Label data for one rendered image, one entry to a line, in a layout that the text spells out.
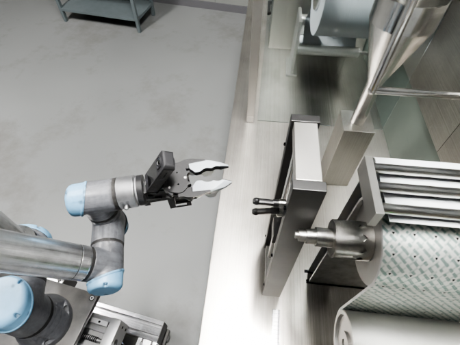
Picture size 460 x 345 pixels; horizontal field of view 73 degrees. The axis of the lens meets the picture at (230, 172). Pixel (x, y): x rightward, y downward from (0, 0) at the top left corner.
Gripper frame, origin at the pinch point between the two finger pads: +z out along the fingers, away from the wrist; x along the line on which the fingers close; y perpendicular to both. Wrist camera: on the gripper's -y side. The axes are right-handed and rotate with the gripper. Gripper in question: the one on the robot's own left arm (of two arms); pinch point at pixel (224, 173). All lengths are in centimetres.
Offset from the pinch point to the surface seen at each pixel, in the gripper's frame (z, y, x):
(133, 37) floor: -49, 162, -269
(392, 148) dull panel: 68, 33, -18
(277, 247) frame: 7.2, -2.3, 19.5
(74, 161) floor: -93, 139, -104
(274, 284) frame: 9.0, 20.1, 23.1
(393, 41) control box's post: 30.4, -27.8, -5.7
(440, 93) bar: 43.3, -18.1, -0.7
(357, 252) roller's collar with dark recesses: 16.4, -15.0, 25.6
